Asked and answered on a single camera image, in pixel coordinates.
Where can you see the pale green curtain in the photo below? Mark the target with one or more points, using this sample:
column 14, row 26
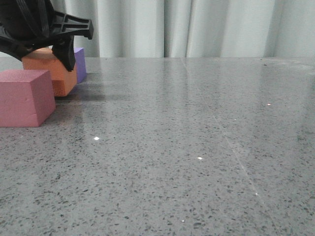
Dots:
column 196, row 28

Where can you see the orange foam block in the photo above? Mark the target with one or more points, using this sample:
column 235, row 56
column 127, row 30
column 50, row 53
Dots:
column 43, row 59

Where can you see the black ribbed gripper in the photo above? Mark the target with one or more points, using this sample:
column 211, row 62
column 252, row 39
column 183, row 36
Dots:
column 29, row 24

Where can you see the pink foam cube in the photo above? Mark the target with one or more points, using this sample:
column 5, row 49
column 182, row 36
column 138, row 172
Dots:
column 26, row 97

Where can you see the purple foam cube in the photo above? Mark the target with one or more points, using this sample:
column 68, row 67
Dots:
column 80, row 64

